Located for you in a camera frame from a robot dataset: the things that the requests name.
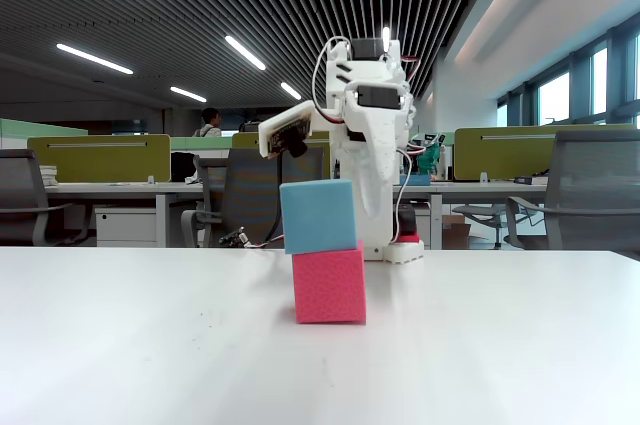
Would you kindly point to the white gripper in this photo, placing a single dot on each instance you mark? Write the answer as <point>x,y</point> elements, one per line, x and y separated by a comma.
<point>376,134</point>

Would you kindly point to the blue foam cube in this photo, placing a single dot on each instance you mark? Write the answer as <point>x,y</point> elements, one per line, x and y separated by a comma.
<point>320,215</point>

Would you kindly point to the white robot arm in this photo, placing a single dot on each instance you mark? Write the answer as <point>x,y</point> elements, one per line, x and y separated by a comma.
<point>337,70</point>

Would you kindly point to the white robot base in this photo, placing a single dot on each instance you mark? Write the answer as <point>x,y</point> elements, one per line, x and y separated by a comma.
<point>407,250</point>

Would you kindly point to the red foam cube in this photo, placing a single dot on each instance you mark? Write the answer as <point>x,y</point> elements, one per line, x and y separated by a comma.
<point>330,290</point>

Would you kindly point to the stack of books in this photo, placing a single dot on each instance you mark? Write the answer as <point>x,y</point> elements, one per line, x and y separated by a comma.
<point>48,175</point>

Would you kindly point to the blue box on desk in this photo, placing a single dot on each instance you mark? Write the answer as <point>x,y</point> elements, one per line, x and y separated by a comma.
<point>417,180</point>

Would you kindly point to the green item on desk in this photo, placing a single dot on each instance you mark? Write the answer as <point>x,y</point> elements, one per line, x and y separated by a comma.
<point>429,157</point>

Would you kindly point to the long ceiling light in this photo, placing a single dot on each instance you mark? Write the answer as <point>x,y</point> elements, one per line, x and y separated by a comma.
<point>386,37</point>
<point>245,53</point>
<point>95,59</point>
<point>291,91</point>
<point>188,94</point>

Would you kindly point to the white office desk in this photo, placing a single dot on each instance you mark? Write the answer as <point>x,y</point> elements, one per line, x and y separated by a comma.
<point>475,187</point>
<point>125,188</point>

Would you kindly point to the brown cardboard box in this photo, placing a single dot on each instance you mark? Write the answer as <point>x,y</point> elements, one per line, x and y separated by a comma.
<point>456,235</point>

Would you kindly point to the grey mesh office chair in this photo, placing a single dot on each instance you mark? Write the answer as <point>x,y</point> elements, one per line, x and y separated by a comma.
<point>250,190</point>
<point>485,215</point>
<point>590,185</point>
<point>25,195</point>

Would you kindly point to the olive desk partition panel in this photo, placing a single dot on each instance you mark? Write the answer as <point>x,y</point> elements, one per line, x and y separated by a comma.
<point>245,140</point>
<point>500,155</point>
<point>100,157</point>

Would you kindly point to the person in white shirt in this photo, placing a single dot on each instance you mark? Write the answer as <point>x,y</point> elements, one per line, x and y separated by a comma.
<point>210,125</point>

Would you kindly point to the black bag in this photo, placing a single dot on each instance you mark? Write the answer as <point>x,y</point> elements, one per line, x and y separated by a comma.
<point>182,167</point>

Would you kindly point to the white drawer cabinet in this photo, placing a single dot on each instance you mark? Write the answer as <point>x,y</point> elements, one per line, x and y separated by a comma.
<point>125,227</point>

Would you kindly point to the wrist camera on white mount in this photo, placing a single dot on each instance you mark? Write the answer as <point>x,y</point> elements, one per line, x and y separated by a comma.
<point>285,130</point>

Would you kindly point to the light green partition wall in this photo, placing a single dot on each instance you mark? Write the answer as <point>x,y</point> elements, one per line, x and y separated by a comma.
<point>30,127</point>

